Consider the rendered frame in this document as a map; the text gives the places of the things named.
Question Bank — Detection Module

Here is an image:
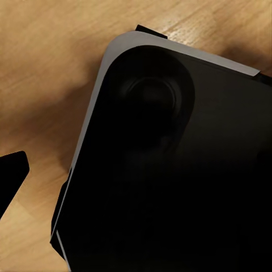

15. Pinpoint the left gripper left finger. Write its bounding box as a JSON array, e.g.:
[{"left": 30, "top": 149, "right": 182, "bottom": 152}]
[{"left": 0, "top": 151, "right": 29, "bottom": 218}]

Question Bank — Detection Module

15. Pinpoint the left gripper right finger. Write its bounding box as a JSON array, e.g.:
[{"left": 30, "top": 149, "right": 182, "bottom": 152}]
[{"left": 254, "top": 150, "right": 272, "bottom": 196}]

